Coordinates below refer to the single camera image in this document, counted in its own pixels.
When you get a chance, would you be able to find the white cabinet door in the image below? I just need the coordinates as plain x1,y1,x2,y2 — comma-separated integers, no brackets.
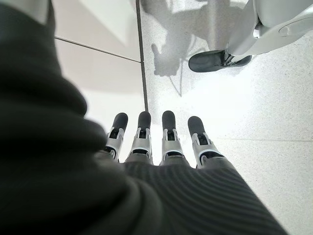
52,0,143,62
55,36,148,162

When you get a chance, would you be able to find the left robot hand dark palm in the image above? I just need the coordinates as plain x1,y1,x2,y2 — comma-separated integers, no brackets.
0,0,291,235

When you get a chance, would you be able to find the dark cabinet kick strip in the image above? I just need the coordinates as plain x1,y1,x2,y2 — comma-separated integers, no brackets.
135,0,150,115

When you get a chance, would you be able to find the left robot leg black foot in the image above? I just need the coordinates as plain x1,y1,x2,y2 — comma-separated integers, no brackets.
188,0,313,73

